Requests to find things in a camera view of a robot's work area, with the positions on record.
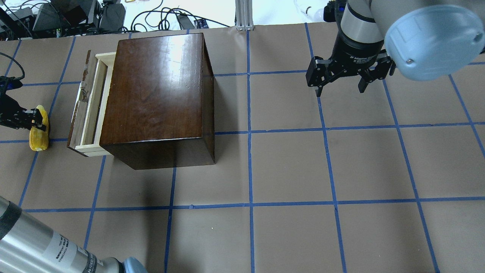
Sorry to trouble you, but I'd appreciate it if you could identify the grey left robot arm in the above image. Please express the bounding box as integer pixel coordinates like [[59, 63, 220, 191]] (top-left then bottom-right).
[[0, 198, 147, 273]]

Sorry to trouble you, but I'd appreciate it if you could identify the black corrugated cable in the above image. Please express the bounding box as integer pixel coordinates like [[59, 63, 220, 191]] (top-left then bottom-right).
[[0, 52, 25, 81]]

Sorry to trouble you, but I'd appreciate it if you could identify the black electronics pile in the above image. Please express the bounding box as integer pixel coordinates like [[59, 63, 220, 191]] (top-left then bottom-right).
[[0, 0, 129, 41]]

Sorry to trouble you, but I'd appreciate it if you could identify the black power adapter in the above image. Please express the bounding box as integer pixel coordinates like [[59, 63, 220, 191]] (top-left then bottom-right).
[[176, 13, 196, 30]]

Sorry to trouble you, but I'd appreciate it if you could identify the light wood drawer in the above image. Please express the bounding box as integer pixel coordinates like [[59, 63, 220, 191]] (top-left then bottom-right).
[[66, 50, 116, 157]]

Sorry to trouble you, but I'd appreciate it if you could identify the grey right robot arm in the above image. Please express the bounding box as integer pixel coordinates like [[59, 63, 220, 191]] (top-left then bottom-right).
[[305, 0, 484, 97]]

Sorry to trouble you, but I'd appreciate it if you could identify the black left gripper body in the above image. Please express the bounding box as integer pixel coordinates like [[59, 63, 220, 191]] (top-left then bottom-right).
[[0, 94, 29, 129]]

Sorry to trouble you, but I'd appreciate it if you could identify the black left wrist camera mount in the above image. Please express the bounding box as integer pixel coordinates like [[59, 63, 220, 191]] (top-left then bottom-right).
[[0, 76, 23, 94]]

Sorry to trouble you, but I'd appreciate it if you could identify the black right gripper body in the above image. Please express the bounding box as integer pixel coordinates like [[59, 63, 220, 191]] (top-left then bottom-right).
[[306, 36, 396, 88]]

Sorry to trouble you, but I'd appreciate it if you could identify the yellow corn cob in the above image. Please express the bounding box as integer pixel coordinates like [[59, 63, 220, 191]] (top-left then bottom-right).
[[29, 104, 50, 151]]

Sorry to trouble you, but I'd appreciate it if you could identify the dark brown wooden cabinet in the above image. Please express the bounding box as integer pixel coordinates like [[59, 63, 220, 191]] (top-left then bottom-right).
[[99, 33, 216, 170]]

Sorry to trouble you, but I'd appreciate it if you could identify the aluminium extrusion post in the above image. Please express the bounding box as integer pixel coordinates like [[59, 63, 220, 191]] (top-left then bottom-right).
[[235, 0, 254, 31]]

